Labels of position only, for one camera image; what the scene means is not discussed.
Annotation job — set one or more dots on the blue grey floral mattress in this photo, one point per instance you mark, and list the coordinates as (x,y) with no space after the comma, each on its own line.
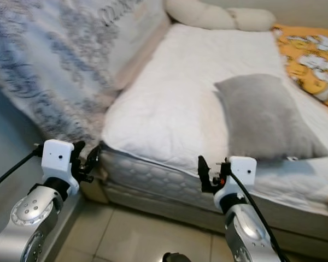
(65,54)

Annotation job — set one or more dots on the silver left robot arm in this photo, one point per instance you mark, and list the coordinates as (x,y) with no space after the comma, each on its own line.
(30,224)

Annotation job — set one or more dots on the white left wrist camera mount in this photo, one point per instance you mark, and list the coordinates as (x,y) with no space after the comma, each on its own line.
(57,161)

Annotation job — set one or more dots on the beige bolster cushion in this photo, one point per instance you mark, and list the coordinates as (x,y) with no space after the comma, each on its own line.
(213,15)

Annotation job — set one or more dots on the grey pillow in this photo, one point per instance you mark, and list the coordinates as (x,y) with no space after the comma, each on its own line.
(268,117)

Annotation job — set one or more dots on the dark robot right leg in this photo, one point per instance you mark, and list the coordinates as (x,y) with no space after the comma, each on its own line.
(176,257)

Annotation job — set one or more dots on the white quilted mattress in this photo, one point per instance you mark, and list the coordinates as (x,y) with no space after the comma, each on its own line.
(169,103)

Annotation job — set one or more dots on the orange cartoon print blanket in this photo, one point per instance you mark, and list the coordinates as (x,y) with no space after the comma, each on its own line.
(311,60)

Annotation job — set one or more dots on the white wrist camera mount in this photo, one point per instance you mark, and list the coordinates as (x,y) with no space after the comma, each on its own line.
(242,170)
(57,161)

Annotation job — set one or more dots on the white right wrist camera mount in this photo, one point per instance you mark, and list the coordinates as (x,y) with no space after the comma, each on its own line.
(242,170)

